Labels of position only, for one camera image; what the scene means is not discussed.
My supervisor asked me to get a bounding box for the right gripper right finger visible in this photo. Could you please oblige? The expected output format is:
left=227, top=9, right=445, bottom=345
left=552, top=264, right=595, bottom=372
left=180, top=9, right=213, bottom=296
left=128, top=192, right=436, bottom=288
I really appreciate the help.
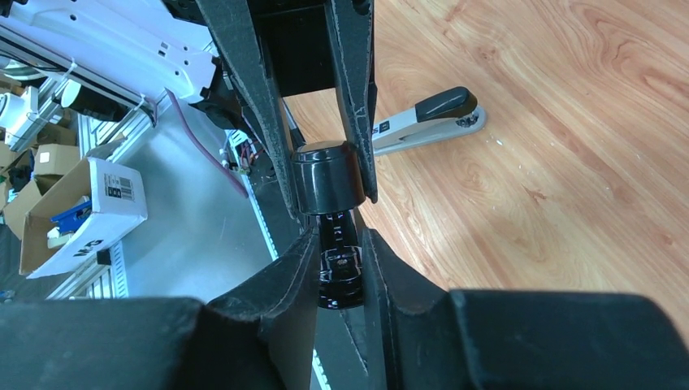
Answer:
left=362, top=229, right=688, bottom=389

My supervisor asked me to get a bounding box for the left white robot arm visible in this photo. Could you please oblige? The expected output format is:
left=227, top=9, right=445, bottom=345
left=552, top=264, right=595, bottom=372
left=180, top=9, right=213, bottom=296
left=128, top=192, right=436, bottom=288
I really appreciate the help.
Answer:
left=1, top=1, right=378, bottom=215

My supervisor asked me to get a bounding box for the brown cardboard box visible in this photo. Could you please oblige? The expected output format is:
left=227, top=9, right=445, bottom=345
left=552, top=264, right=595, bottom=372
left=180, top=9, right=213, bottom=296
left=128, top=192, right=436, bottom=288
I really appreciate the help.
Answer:
left=2, top=144, right=81, bottom=241

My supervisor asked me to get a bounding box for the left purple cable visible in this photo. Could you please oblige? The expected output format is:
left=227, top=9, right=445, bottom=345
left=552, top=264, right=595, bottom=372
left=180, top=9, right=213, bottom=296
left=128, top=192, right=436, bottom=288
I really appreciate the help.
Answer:
left=163, top=89, right=249, bottom=199

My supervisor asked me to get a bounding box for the white cardboard box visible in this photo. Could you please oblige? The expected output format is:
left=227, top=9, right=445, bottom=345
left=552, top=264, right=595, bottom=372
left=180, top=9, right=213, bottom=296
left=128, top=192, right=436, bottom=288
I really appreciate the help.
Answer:
left=19, top=158, right=148, bottom=279

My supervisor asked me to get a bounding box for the grey and black stapler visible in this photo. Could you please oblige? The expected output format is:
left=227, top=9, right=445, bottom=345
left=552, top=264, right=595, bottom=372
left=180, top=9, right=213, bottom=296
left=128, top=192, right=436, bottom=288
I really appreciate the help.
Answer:
left=372, top=86, right=488, bottom=156

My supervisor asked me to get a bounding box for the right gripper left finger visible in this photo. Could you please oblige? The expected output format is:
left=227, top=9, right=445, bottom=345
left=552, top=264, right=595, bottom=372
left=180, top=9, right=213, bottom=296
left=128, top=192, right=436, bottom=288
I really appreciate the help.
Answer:
left=1, top=229, right=319, bottom=389

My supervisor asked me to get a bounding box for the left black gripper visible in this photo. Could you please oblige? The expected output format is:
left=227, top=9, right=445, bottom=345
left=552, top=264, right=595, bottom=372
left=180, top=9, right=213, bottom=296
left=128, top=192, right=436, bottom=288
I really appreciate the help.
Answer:
left=164, top=0, right=378, bottom=219

